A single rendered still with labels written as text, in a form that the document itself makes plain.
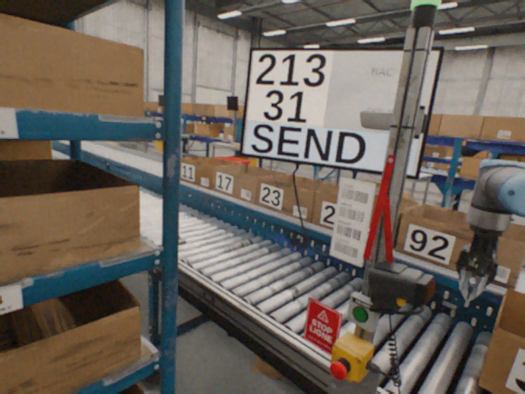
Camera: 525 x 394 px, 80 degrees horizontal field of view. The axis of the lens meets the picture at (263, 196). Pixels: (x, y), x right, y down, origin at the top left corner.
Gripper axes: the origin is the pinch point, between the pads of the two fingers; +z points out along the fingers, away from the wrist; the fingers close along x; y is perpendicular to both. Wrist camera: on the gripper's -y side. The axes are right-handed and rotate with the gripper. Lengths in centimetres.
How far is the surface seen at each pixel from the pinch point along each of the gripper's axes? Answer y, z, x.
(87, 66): 81, -46, -39
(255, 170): -61, -8, -138
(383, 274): 36.7, -13.2, -12.0
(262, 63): 30, -56, -56
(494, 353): 7.7, 9.1, 8.5
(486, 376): 7.7, 16.0, 8.2
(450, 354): 0.2, 19.4, -0.6
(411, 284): 36.9, -13.6, -6.5
